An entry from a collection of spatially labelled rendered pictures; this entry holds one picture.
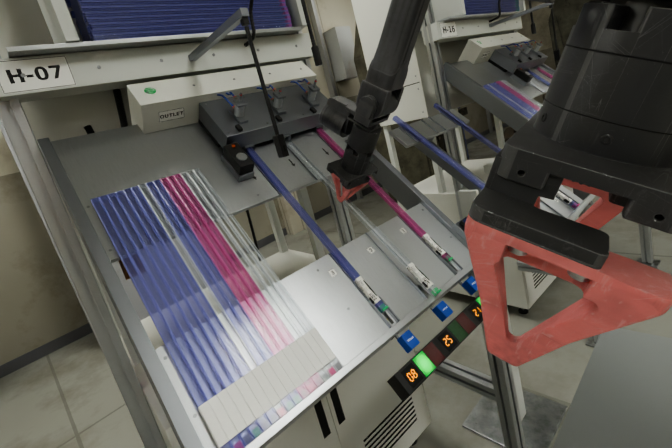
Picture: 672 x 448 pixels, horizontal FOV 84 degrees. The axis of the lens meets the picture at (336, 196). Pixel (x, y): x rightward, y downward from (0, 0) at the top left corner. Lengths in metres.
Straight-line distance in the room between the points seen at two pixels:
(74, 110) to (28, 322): 2.57
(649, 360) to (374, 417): 0.72
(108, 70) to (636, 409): 1.14
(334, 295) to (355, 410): 0.53
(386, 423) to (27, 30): 1.38
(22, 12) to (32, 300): 2.60
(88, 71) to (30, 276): 2.63
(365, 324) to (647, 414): 0.43
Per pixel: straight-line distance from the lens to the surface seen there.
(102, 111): 1.13
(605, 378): 0.81
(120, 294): 0.70
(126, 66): 1.00
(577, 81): 0.18
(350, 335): 0.71
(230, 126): 0.91
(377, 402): 1.26
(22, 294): 3.50
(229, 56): 1.09
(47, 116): 1.12
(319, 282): 0.74
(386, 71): 0.69
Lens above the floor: 1.12
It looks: 12 degrees down
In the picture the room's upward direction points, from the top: 15 degrees counter-clockwise
